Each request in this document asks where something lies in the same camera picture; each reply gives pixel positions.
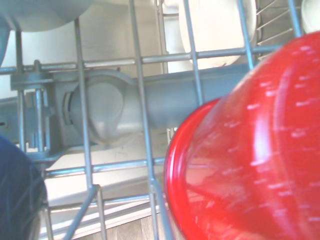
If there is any grey mug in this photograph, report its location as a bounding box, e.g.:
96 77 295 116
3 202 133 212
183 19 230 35
0 0 96 66

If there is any red speckled enamel mug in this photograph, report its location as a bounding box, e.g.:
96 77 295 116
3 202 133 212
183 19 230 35
163 31 320 240

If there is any white plate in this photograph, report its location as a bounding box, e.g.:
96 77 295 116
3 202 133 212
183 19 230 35
178 0 258 71

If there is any grey wire dishwasher rack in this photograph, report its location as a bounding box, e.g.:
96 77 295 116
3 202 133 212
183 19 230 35
0 0 320 240

